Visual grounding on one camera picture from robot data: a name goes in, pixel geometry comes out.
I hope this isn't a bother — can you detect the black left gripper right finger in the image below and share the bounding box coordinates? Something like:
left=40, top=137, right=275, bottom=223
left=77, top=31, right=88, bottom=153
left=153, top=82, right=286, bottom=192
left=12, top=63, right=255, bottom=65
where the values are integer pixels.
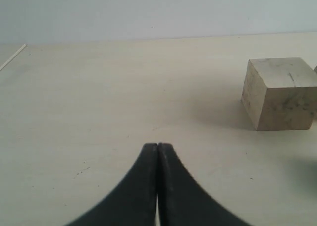
left=157, top=143, right=248, bottom=226

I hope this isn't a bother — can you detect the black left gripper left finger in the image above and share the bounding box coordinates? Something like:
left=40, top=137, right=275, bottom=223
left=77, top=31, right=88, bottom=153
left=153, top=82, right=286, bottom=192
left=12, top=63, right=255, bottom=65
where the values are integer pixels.
left=68, top=143, right=158, bottom=226

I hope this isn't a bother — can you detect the largest wooden cube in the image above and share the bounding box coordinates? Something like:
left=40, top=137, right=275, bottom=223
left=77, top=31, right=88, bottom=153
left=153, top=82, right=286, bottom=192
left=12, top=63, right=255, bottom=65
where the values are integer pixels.
left=241, top=57, right=317, bottom=131

